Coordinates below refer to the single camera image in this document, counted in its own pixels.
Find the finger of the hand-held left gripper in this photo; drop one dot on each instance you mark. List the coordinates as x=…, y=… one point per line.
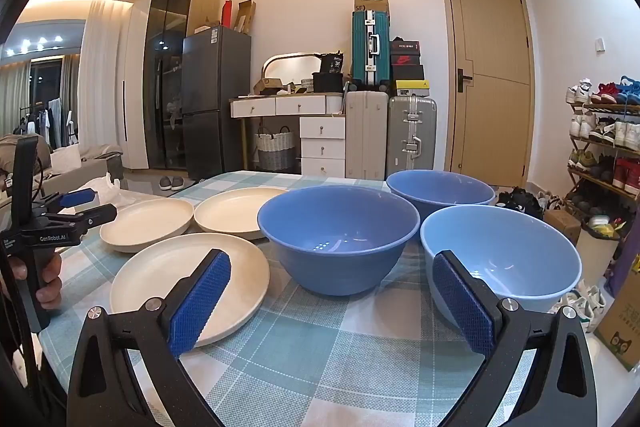
x=95, y=214
x=77, y=198

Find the red black shoe box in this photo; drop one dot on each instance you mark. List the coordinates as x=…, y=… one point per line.
x=405, y=60

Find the person's left hand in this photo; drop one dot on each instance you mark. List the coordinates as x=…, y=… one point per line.
x=51, y=284

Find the clothes rack with garments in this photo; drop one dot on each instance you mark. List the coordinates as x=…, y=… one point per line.
x=47, y=122

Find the white plastic bag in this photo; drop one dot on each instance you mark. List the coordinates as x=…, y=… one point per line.
x=102, y=189

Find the beige sofa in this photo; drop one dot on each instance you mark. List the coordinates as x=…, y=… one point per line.
x=75, y=167

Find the white vanity desk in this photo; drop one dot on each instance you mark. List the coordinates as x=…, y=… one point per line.
x=320, y=147

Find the shoe rack with shoes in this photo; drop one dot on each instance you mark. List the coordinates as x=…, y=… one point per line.
x=625, y=172

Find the plain black shoe box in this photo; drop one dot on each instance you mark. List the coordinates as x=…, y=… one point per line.
x=407, y=73

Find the white curtain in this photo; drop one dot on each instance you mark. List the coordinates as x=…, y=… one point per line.
x=102, y=72

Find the yellow black shoe box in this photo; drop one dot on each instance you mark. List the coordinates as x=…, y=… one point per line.
x=412, y=88

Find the folded cardboard sheets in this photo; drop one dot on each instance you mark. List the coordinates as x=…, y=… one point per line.
x=245, y=17

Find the black glass cabinet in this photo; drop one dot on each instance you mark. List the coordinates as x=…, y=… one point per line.
x=165, y=57

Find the black paper bag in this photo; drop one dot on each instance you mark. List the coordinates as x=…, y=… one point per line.
x=334, y=63

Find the grey slipper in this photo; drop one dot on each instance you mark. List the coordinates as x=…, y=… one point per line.
x=178, y=183
x=165, y=183

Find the arched vanity mirror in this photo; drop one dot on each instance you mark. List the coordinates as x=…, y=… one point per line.
x=295, y=67

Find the green printed cardboard box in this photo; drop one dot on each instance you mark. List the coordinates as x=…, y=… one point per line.
x=620, y=337

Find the white light switch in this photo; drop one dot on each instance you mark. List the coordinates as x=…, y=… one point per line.
x=598, y=44

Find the dark grey refrigerator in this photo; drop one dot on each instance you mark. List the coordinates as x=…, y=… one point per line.
x=215, y=77

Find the woven laundry basket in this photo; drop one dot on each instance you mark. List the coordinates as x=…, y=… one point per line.
x=274, y=149

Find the pile of black sneakers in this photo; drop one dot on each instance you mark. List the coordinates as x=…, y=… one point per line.
x=520, y=203

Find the white wardrobe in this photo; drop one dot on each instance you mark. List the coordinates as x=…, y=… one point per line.
x=135, y=82

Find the small brown cardboard box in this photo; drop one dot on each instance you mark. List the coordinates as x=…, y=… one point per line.
x=562, y=222

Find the wooden door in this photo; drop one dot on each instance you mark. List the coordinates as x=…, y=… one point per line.
x=492, y=82

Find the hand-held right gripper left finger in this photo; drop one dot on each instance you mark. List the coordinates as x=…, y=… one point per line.
x=200, y=302

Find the teal suitcase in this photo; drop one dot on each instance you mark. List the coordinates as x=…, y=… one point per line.
x=362, y=47

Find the black storage box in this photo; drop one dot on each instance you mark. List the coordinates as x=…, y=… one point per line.
x=327, y=82

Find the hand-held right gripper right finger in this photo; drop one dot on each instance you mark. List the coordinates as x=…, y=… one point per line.
x=462, y=307

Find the cream plate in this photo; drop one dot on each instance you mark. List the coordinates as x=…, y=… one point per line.
x=235, y=212
x=165, y=267
x=150, y=222

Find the purple bag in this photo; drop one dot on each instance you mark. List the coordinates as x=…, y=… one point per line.
x=627, y=267

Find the green checked tablecloth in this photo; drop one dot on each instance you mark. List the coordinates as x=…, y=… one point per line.
x=310, y=347

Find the light blue bowl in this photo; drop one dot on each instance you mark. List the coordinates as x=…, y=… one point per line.
x=510, y=247

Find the silver suitcase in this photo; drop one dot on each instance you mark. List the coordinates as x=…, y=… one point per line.
x=411, y=137

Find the beige suitcase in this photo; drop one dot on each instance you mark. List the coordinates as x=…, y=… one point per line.
x=366, y=132

